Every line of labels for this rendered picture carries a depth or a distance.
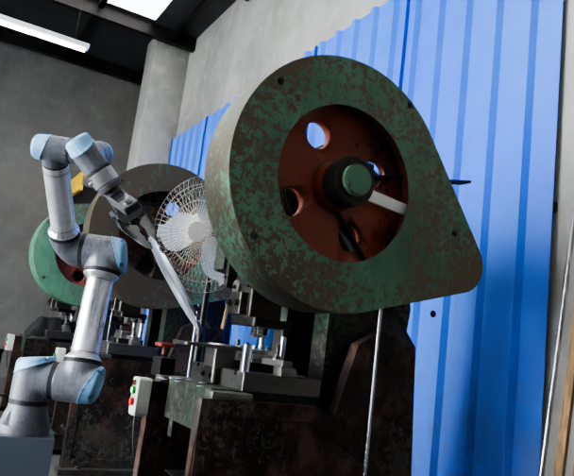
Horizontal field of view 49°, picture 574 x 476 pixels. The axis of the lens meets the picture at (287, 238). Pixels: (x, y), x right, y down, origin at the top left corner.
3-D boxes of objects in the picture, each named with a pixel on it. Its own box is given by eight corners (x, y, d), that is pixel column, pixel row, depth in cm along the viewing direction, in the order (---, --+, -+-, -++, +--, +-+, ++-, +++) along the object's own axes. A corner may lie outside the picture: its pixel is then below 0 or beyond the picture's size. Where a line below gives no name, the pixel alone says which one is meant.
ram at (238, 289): (238, 314, 218) (248, 231, 223) (220, 314, 231) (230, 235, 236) (280, 321, 226) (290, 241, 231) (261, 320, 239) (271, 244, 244)
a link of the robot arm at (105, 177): (112, 162, 172) (87, 178, 169) (123, 176, 173) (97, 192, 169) (109, 167, 179) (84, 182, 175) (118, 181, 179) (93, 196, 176)
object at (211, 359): (180, 381, 206) (186, 339, 208) (166, 376, 218) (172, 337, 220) (247, 386, 218) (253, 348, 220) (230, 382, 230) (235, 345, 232)
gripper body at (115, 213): (141, 215, 183) (116, 181, 181) (147, 212, 175) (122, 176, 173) (119, 230, 179) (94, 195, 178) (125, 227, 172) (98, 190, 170)
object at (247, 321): (252, 332, 217) (254, 316, 218) (227, 331, 234) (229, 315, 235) (292, 338, 225) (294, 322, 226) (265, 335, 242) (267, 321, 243)
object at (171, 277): (182, 287, 156) (185, 285, 156) (138, 218, 173) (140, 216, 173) (206, 347, 178) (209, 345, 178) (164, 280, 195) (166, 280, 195)
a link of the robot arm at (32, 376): (16, 395, 198) (24, 351, 200) (59, 399, 199) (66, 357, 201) (2, 399, 186) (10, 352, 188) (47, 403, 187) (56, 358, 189)
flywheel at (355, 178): (285, 23, 184) (461, 117, 217) (253, 47, 201) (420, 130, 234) (227, 260, 168) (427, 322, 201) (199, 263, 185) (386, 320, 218)
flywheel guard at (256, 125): (211, 292, 170) (250, 15, 184) (175, 294, 195) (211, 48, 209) (480, 336, 220) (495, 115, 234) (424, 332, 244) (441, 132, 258)
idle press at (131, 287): (40, 485, 304) (101, 144, 334) (20, 446, 390) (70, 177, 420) (310, 488, 373) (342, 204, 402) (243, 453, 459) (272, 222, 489)
